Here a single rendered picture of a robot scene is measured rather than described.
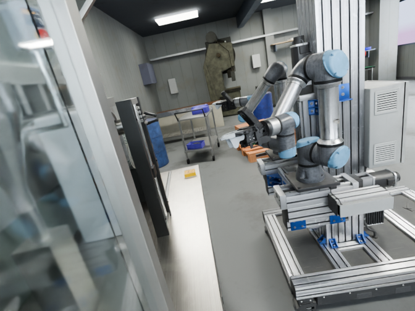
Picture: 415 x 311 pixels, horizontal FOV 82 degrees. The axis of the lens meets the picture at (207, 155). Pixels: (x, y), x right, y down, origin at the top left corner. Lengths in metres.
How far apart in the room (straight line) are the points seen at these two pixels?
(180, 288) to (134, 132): 0.51
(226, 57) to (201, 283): 8.05
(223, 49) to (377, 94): 7.24
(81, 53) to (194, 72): 9.52
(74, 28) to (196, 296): 0.67
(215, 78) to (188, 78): 1.57
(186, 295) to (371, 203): 1.03
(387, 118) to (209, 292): 1.33
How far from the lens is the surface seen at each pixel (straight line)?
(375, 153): 1.69
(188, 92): 9.81
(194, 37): 9.88
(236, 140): 0.91
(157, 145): 4.60
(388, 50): 11.29
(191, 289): 0.79
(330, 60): 1.16
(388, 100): 1.65
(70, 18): 0.29
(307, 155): 1.34
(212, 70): 8.55
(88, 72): 0.29
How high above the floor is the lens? 1.46
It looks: 18 degrees down
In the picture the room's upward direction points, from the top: 12 degrees counter-clockwise
